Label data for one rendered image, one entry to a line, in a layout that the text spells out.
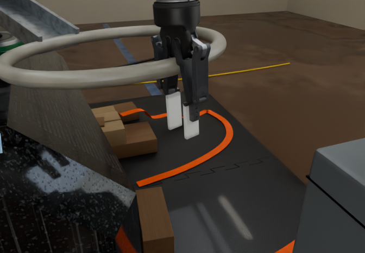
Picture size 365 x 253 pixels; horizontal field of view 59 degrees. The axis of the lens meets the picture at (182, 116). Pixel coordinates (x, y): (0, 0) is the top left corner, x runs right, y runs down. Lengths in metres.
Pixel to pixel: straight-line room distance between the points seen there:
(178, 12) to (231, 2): 6.25
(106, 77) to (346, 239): 0.45
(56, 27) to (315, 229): 0.82
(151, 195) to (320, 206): 0.97
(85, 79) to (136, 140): 1.41
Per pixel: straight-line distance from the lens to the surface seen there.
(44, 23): 1.07
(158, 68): 0.52
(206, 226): 1.50
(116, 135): 1.85
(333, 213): 0.59
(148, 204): 1.43
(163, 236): 1.30
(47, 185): 0.69
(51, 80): 0.54
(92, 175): 0.74
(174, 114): 0.61
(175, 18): 0.51
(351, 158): 0.58
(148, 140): 1.91
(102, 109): 2.32
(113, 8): 6.03
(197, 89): 0.52
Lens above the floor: 1.09
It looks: 27 degrees down
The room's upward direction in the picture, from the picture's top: straight up
